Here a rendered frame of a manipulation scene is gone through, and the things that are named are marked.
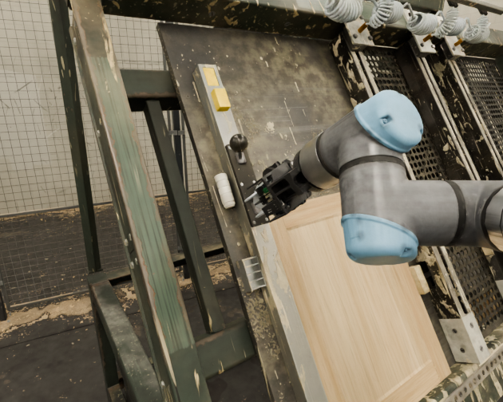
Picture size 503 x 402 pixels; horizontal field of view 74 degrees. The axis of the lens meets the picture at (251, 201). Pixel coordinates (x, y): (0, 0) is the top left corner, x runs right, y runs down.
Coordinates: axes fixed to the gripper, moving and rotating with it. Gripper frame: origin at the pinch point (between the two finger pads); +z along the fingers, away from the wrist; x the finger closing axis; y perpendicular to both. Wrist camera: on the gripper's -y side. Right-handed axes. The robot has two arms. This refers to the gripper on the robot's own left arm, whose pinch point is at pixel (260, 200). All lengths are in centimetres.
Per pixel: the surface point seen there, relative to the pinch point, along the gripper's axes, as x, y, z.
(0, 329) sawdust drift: -25, 71, 257
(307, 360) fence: 33.5, 8.0, 8.2
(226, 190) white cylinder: -6.1, -0.4, 9.3
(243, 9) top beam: -44, -35, 5
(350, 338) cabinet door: 40.0, -5.7, 10.6
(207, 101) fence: -26.3, -10.3, 9.1
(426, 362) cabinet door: 62, -22, 10
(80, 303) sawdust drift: -8, 21, 258
